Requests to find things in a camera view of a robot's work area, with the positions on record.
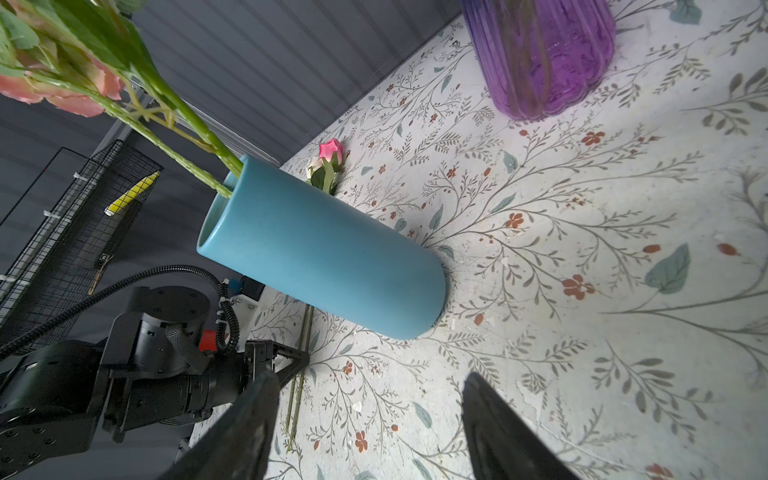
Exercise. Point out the black wire wall basket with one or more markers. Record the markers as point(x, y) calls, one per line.
point(84, 222)

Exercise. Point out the teal cylindrical vase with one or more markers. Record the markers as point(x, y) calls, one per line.
point(313, 247)

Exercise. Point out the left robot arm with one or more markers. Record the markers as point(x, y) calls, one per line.
point(149, 370)

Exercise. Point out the white and magenta rosebud stems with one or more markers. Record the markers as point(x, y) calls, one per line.
point(322, 173)

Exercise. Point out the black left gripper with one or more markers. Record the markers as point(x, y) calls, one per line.
point(226, 376)

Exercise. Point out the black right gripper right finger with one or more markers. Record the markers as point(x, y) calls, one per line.
point(499, 443)

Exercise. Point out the pink double carnation stem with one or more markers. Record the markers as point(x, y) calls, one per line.
point(88, 58)

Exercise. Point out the purple ribbed glass vase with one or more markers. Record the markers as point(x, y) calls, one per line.
point(540, 57)

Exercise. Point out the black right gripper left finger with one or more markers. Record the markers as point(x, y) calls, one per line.
point(238, 445)

